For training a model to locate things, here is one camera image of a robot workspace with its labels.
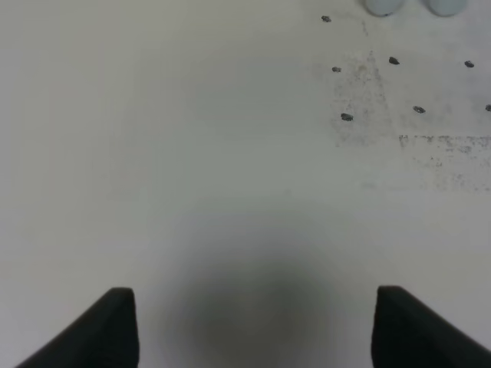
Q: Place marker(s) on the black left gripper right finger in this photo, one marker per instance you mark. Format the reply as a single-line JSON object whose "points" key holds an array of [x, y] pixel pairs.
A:
{"points": [[407, 333]]}

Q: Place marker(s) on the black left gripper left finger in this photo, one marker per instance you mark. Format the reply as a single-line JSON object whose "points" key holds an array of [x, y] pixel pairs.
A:
{"points": [[105, 335]]}

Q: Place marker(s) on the left light blue teacup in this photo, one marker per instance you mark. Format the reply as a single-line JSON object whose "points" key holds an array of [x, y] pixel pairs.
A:
{"points": [[382, 8]]}

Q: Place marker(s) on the light blue teacup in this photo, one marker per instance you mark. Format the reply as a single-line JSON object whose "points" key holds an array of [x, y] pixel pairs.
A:
{"points": [[446, 8], [382, 8]]}

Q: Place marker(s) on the right light blue teacup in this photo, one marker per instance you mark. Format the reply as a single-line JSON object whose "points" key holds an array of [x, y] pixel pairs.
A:
{"points": [[446, 8]]}

